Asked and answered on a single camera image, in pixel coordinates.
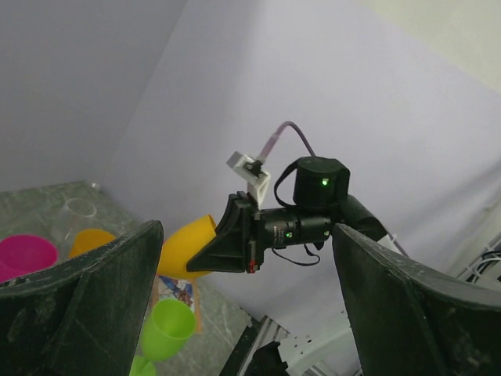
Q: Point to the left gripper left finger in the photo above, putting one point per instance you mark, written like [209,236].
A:
[83,316]

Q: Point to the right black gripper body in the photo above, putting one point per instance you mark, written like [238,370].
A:
[248,216]

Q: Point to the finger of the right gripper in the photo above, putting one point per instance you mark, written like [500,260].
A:
[219,255]

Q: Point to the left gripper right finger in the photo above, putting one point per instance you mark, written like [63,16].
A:
[409,319]

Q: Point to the orange wine glass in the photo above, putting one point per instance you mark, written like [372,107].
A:
[182,245]
[88,240]

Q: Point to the green wine glass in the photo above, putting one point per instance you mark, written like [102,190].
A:
[168,327]

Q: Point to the pink wine glass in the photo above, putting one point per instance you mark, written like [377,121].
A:
[23,254]

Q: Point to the clear wine glass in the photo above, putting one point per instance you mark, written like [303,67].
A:
[77,214]

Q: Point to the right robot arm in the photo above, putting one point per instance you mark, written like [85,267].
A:
[321,201]

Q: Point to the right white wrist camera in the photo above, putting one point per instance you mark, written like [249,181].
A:
[250,170]

